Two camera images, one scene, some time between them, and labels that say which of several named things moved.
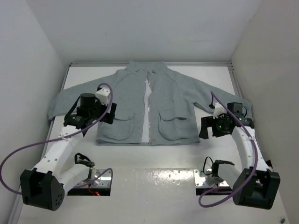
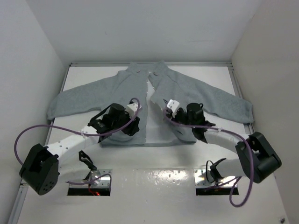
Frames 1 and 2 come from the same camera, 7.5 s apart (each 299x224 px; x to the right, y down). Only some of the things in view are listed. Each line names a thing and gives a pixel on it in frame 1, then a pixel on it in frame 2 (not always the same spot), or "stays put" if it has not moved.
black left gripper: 109,116 → 132,127
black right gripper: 208,122 → 174,119
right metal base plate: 200,182 stays put
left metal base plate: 102,178 stays put
